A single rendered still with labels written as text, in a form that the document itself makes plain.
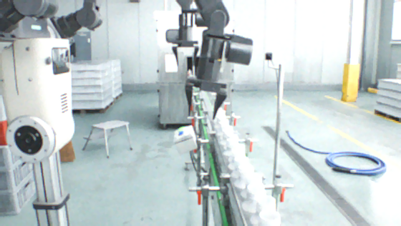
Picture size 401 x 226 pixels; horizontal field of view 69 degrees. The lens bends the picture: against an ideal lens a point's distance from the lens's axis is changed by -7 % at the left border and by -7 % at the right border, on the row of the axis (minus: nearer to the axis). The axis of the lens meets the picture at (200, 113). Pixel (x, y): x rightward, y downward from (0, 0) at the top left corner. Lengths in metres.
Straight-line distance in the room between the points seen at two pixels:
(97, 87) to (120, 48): 4.07
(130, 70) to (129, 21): 1.71
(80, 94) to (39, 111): 6.45
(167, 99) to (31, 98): 4.64
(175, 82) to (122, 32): 6.01
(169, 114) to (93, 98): 2.39
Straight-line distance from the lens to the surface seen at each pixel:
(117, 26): 11.28
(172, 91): 5.54
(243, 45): 0.78
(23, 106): 1.05
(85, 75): 7.40
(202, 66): 0.77
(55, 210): 1.20
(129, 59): 11.18
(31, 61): 1.00
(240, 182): 0.79
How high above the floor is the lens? 1.46
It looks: 12 degrees down
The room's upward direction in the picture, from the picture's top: straight up
